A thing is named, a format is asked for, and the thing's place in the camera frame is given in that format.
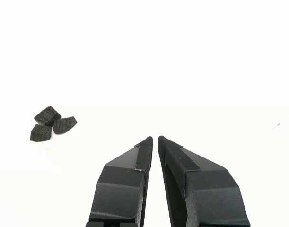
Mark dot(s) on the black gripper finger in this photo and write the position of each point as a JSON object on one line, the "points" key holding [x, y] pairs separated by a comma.
{"points": [[210, 201], [118, 189]]}

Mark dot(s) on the black foam cube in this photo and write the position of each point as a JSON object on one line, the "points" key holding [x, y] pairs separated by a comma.
{"points": [[65, 125], [40, 133], [47, 115]]}

